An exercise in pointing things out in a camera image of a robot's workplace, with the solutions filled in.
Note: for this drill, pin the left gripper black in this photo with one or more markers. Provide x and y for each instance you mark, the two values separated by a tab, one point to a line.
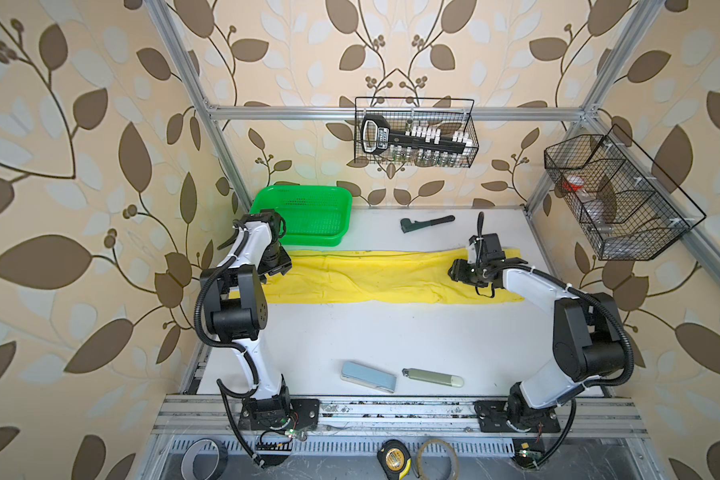
285	265

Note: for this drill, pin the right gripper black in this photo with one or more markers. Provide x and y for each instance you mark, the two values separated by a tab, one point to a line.
457	272

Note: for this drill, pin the yellow trousers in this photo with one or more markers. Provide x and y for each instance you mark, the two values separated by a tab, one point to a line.
343	277

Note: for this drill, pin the green plastic basket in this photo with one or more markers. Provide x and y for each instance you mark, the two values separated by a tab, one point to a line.
315	216

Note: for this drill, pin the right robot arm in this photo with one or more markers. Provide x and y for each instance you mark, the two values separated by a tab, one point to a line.
590	346

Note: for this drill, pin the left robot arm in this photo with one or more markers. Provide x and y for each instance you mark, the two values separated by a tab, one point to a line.
231	312

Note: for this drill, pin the dark green pipe wrench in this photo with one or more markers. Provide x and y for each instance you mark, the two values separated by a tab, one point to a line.
408	226

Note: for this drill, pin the pale green utility knife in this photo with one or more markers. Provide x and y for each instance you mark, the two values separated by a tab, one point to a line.
432	377

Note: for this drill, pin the red capped jar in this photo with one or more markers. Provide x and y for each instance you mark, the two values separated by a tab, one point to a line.
572	183

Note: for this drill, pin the blue grey sharpening block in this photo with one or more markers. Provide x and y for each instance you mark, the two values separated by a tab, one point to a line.
368	377

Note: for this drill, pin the black tool in basket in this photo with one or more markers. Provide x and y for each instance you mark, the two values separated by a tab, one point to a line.
377	136

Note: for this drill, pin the yellow black tape measure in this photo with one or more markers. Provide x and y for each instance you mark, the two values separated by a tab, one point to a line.
395	459

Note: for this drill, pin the black tape roll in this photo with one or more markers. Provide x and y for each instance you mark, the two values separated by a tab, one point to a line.
205	459

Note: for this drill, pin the back wire basket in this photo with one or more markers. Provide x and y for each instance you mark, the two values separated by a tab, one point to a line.
417	131

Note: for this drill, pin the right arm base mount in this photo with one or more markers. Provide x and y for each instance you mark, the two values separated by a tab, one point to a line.
493	417

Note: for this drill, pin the side wire basket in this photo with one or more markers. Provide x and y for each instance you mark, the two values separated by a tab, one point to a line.
631	208

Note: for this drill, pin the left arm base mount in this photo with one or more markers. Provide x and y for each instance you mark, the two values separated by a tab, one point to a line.
280	413

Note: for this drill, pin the brown ring band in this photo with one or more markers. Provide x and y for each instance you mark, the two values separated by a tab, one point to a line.
435	458

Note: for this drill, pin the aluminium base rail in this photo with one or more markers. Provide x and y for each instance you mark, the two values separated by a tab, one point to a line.
404	416

